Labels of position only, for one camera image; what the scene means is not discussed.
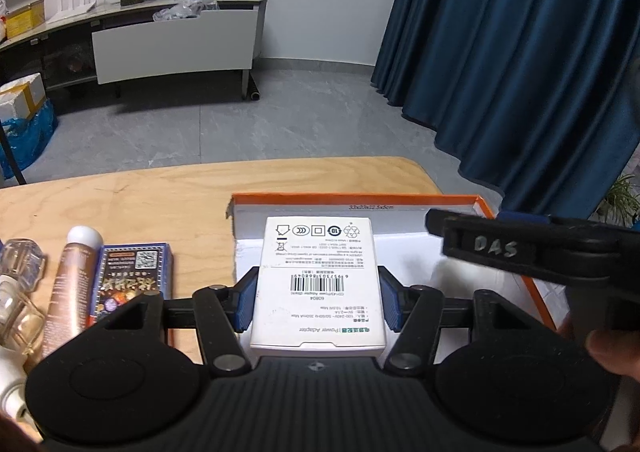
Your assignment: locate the person's right hand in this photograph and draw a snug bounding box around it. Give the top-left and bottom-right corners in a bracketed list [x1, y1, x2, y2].
[556, 316, 640, 379]

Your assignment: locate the potted plant by window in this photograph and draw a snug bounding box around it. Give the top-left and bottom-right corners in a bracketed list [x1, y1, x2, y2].
[596, 171, 640, 229]

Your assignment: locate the white plug-in device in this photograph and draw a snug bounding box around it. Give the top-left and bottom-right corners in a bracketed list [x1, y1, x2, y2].
[0, 346, 30, 425]

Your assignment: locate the rose gold tube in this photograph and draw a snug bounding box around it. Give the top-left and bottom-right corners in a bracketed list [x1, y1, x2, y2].
[41, 226, 104, 360]

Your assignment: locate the blue plastic bag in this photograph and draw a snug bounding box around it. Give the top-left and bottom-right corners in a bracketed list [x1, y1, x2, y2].
[0, 99, 59, 181]

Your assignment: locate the orange-edged white cardboard box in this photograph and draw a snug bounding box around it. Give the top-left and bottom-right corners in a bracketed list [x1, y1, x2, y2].
[225, 192, 568, 368]

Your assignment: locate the yellow box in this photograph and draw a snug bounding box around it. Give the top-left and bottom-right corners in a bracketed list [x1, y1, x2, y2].
[3, 0, 47, 39]

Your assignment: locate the clear plastic bag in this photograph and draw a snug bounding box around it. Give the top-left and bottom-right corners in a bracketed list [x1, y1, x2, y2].
[152, 0, 221, 24]

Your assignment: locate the blue curtain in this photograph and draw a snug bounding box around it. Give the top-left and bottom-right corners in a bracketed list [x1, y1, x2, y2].
[369, 0, 640, 233]

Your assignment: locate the white television cabinet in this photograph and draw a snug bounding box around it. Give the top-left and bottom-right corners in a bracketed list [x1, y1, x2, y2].
[0, 0, 271, 102]

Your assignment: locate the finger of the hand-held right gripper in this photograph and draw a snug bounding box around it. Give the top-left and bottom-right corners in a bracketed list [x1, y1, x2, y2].
[425, 208, 640, 285]
[497, 211, 640, 235]

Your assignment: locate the white adapter carton box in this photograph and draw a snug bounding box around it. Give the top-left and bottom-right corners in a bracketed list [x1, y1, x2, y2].
[248, 216, 390, 359]

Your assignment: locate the white foam box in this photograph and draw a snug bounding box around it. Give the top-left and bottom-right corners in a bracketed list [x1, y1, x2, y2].
[0, 73, 48, 121]

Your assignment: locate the blue playing card box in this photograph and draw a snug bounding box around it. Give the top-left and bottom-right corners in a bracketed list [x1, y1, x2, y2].
[91, 243, 174, 333]

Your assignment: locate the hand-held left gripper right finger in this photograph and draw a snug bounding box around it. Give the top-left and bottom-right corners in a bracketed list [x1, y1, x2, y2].
[377, 265, 531, 377]

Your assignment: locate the clear glass bottle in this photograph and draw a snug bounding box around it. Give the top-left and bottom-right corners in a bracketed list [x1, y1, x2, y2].
[0, 237, 49, 360]

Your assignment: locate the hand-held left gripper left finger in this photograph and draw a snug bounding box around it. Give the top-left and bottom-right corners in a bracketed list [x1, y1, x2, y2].
[102, 266, 259, 379]

